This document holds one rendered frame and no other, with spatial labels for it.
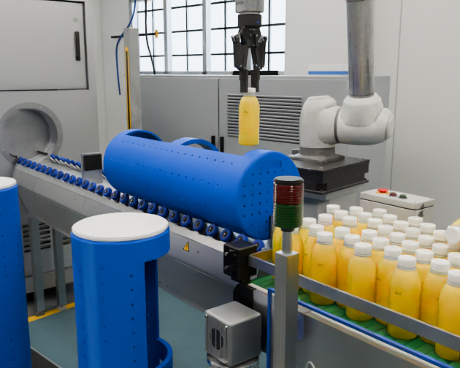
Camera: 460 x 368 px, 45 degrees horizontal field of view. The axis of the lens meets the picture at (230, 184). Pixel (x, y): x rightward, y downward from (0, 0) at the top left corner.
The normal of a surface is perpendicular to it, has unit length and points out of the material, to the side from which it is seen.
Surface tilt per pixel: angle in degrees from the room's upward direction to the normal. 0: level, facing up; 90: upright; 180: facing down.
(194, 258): 71
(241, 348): 90
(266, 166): 90
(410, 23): 90
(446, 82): 90
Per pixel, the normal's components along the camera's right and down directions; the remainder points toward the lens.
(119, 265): 0.16, 0.20
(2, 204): 0.84, 0.11
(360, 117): -0.36, 0.36
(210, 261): -0.73, -0.21
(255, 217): 0.63, 0.15
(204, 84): -0.69, 0.15
